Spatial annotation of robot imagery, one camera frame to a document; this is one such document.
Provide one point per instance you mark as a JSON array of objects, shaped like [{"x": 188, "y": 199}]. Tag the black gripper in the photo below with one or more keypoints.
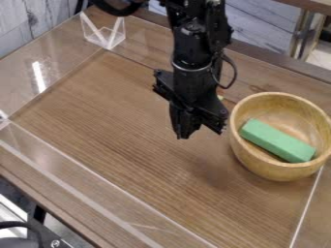
[{"x": 188, "y": 88}]

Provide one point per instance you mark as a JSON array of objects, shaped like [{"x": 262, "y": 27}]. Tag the green rectangular block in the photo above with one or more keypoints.
[{"x": 277, "y": 142}]

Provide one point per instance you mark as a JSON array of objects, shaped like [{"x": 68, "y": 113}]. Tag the wooden bowl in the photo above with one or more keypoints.
[{"x": 295, "y": 116}]

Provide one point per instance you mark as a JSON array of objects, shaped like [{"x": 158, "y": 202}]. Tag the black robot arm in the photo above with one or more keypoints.
[{"x": 202, "y": 35}]

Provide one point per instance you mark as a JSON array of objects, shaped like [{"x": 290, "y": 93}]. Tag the metal leg in background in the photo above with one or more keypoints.
[{"x": 306, "y": 35}]

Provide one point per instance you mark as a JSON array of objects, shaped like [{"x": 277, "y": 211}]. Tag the clear acrylic corner bracket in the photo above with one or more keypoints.
[{"x": 103, "y": 37}]

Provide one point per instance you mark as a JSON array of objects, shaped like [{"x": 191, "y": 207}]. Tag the clear acrylic tray wall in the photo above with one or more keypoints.
[{"x": 111, "y": 217}]

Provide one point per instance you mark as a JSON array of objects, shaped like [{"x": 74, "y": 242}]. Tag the black table frame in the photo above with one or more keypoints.
[{"x": 23, "y": 229}]

